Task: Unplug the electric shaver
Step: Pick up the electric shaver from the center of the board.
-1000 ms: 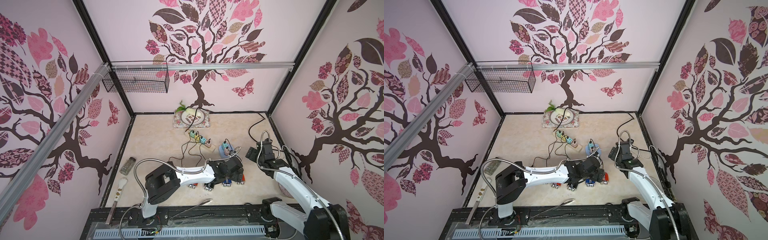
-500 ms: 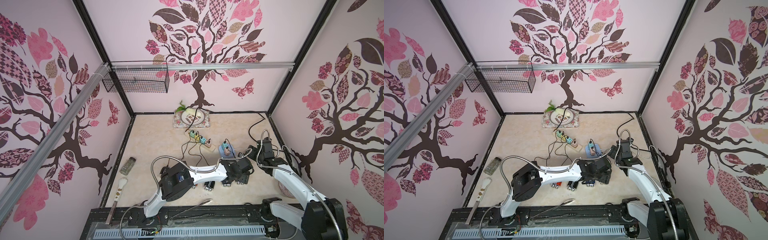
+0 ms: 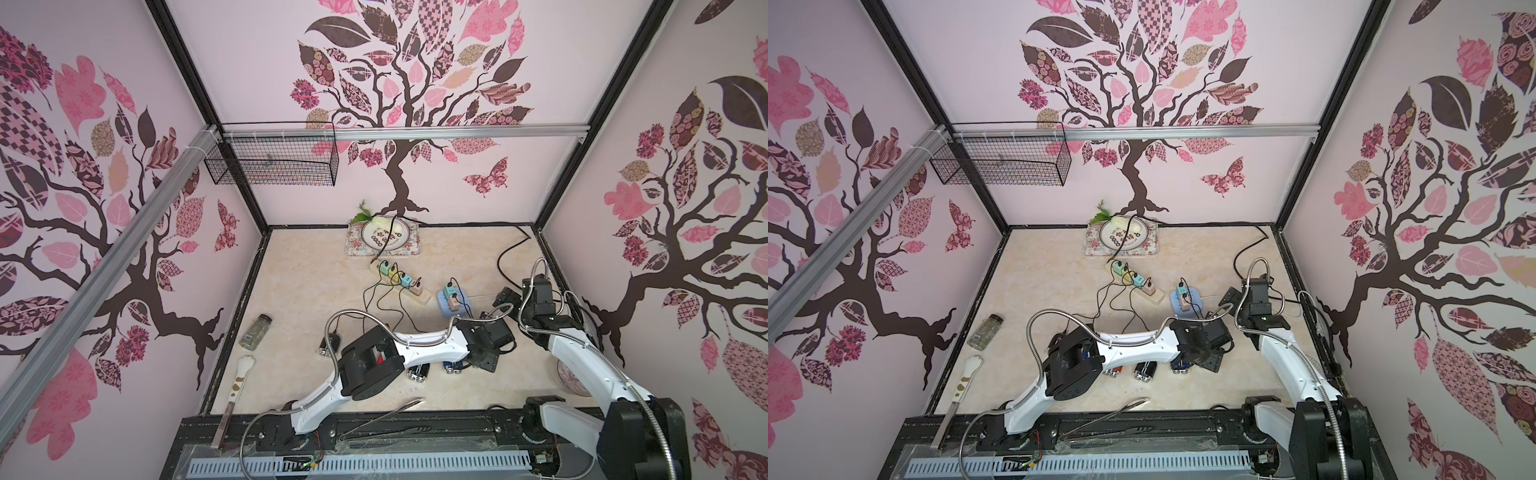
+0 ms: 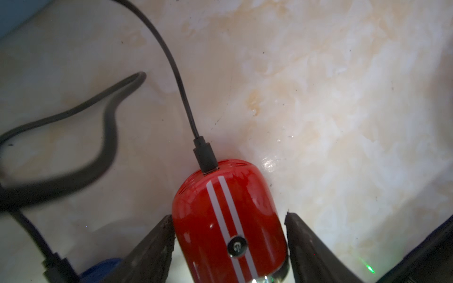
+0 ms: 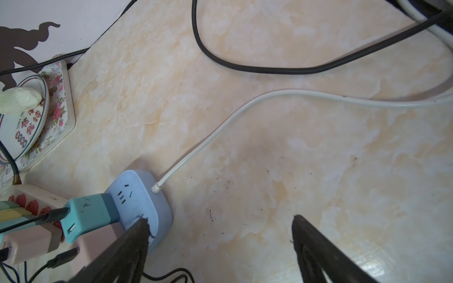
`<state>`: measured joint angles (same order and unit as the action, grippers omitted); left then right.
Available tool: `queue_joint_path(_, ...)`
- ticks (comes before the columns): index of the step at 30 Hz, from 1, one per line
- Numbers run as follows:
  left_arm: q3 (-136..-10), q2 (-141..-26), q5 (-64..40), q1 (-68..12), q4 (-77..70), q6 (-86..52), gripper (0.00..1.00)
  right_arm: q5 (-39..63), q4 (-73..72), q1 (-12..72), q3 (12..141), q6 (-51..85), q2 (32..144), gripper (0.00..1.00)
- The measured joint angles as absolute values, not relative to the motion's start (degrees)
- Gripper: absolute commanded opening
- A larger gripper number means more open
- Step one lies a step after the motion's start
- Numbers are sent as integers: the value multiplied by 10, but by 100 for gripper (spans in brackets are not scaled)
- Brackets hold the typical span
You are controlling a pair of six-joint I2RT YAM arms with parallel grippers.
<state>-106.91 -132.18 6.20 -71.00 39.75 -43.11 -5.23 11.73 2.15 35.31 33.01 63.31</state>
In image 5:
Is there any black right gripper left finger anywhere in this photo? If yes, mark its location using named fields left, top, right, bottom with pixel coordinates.
left=69, top=218, right=151, bottom=283

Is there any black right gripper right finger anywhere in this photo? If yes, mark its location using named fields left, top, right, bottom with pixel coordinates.
left=291, top=215, right=376, bottom=283

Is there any pink USB charger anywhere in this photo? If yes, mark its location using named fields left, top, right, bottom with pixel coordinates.
left=69, top=222, right=125, bottom=275

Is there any teal USB charger on cube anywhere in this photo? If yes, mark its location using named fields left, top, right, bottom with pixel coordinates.
left=61, top=193, right=119, bottom=244

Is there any blue square power cube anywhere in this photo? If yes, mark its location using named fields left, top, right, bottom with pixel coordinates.
left=105, top=170, right=172, bottom=254

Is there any beige power strip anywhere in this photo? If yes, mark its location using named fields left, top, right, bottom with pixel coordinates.
left=0, top=183, right=68, bottom=266

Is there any floral rectangular tray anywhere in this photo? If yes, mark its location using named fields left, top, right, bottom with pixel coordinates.
left=15, top=61, right=76, bottom=174

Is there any white plate with red print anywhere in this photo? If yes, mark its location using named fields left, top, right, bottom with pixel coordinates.
left=1, top=75, right=50, bottom=161

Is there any pale green vegetable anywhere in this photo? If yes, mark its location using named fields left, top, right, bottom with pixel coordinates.
left=0, top=87, right=42, bottom=115

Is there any thin black strip cable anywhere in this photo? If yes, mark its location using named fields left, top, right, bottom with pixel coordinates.
left=0, top=0, right=138, bottom=185

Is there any thick black power cable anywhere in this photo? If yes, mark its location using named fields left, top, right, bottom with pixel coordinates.
left=190, top=0, right=453, bottom=75

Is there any white power cube cable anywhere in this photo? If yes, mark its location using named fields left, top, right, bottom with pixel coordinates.
left=151, top=0, right=453, bottom=194

